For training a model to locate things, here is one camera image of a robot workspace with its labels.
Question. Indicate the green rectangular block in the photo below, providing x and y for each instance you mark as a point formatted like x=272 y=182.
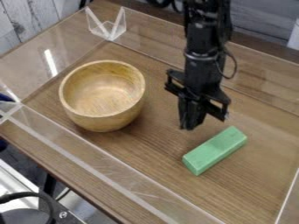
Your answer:
x=213 y=150

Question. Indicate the white object at right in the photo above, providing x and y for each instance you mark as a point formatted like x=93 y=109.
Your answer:
x=294 y=38

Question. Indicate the clear acrylic tray wall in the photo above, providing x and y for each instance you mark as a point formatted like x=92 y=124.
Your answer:
x=128 y=171

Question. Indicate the black table leg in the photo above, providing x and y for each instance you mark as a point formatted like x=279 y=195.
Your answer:
x=49 y=184

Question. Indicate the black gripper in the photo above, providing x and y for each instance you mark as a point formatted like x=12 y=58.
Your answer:
x=196 y=86

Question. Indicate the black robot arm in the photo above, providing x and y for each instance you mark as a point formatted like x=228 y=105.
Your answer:
x=207 y=29

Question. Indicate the black metal bracket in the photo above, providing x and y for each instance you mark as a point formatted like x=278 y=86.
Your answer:
x=63 y=215

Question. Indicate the brown wooden bowl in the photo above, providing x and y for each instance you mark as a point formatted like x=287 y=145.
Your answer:
x=103 y=94

